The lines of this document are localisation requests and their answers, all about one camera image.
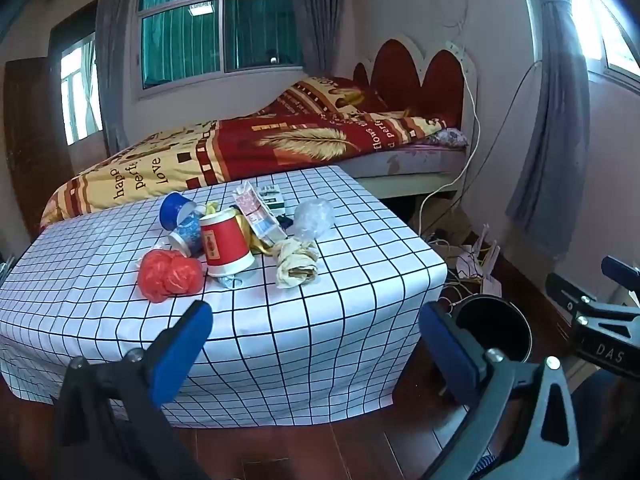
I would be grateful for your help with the small bright window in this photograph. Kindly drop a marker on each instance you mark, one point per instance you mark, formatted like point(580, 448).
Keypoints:
point(80, 90)

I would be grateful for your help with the white checked tablecloth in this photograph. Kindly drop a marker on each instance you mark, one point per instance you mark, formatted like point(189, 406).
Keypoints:
point(325, 320)

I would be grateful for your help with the brown wooden wardrobe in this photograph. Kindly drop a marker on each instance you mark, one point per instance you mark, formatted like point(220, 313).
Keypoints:
point(35, 150)

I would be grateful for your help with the clear plastic bag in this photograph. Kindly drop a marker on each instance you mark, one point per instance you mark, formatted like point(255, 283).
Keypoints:
point(312, 217)

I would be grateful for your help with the red yellow printed blanket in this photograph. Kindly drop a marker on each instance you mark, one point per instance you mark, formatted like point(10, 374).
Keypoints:
point(250, 145)

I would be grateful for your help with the green white box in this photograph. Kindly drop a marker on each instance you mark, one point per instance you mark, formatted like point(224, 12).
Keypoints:
point(272, 197)

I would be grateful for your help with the red padded headboard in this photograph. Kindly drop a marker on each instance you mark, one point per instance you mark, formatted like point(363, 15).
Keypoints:
point(400, 75)

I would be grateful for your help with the black trash bin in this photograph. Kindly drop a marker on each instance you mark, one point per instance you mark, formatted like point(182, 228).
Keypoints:
point(500, 325)

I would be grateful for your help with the side window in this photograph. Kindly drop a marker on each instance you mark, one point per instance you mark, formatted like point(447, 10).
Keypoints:
point(615, 25)

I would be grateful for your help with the purple floral pillow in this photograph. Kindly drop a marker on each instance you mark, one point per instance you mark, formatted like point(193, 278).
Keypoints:
point(450, 137)

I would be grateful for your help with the white modem box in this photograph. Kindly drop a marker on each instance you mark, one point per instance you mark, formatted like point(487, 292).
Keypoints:
point(492, 287)

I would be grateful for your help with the white router with antennas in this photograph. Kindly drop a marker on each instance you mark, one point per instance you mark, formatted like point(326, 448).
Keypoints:
point(475, 260)

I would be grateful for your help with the grey curtain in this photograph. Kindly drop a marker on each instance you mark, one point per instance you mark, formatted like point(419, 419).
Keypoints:
point(555, 135)
point(117, 60)
point(317, 20)

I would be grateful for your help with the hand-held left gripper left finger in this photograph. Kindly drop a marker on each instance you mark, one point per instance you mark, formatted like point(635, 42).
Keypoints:
point(185, 350)

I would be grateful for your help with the red paper cup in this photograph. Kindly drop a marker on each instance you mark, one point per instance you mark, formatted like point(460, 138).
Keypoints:
point(225, 245)

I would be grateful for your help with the plain blue paper cup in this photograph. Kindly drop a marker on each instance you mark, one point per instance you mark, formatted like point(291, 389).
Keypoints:
point(172, 207)

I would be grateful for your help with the red plastic bag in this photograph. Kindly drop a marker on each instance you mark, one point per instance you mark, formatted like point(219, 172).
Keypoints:
point(167, 275)

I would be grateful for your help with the white framed bed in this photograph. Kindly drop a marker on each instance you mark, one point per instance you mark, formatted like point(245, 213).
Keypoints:
point(415, 162)

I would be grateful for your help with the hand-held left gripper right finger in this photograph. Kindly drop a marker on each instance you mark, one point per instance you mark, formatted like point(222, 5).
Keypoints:
point(450, 355)

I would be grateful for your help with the beige paper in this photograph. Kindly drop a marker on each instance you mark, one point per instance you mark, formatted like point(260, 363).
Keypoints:
point(295, 265)

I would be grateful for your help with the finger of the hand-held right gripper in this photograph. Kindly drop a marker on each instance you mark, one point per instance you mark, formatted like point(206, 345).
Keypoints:
point(562, 290)
point(620, 267)

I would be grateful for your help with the large sliding window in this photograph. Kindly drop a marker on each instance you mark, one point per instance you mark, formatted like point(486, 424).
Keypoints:
point(250, 35)

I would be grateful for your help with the cardboard box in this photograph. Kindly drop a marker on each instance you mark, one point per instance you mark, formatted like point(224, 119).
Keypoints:
point(462, 222)

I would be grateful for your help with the silver red snack wrapper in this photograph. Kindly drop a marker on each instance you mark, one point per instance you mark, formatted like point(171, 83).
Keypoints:
point(252, 212)

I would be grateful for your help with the crumpled clear foil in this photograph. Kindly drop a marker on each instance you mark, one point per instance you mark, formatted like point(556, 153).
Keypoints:
point(230, 280)

